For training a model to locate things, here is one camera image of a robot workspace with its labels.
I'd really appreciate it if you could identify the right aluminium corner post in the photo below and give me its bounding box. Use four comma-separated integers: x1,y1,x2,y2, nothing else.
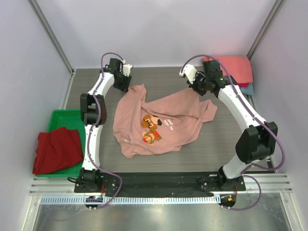
247,0,286,60

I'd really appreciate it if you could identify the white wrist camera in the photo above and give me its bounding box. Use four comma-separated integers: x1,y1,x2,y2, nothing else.
179,64,197,84
121,60,133,77

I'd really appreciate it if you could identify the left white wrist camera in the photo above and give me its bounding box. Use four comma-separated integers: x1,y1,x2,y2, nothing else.
121,60,133,77

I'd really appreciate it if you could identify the red t shirt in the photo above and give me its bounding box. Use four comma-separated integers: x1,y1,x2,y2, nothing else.
32,127,83,175

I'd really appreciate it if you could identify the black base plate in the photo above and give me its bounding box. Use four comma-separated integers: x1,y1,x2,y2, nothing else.
74,171,246,198

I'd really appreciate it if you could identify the slotted white cable duct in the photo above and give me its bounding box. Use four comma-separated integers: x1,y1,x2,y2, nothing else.
40,194,221,205

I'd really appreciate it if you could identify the pink printed t shirt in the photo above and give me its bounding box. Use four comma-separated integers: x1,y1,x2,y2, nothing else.
113,85,218,158

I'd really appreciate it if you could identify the aluminium corner post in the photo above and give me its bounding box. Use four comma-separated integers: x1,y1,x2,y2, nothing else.
247,0,286,60
28,0,75,77

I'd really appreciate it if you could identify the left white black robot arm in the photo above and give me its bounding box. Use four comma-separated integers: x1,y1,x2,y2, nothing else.
74,56,133,193

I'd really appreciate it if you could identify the folded blue t shirt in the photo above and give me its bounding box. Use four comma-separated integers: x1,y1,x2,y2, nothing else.
240,83,254,96

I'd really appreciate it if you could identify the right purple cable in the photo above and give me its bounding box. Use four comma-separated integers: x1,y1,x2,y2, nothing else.
180,54,286,211

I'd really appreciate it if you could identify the green plastic bin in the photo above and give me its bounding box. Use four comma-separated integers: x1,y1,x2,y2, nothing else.
36,109,86,178

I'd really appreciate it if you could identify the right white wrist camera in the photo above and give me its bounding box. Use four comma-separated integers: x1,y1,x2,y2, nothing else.
179,64,197,84

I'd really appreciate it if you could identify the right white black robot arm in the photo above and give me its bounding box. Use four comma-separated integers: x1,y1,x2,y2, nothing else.
179,60,278,191

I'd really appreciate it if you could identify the left aluminium corner post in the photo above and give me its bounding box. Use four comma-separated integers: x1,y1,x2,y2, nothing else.
28,0,75,77

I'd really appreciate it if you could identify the purple cable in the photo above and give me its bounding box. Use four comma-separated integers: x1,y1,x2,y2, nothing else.
180,54,286,211
49,51,127,221

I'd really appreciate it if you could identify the folded magenta t shirt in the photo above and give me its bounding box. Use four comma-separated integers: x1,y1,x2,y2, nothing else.
238,83,249,88

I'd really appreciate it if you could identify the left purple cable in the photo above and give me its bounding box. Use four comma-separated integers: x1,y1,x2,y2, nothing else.
49,51,127,221

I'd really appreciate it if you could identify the aluminium frame rail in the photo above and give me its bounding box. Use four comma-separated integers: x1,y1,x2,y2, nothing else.
29,173,293,196

